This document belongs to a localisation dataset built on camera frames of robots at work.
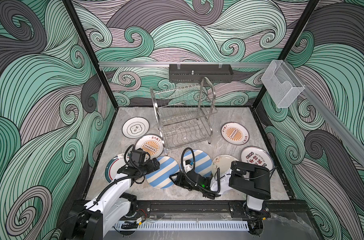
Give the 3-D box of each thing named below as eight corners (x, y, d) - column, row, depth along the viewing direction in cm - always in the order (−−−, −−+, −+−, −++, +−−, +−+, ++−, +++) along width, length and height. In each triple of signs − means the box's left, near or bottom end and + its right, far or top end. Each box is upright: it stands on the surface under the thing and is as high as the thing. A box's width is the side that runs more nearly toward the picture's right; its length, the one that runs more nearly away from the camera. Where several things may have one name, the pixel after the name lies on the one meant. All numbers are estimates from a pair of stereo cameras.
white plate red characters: (240, 161, 92) (241, 160, 90) (241, 144, 100) (242, 142, 98) (272, 171, 88) (274, 170, 86) (271, 153, 96) (272, 151, 94)
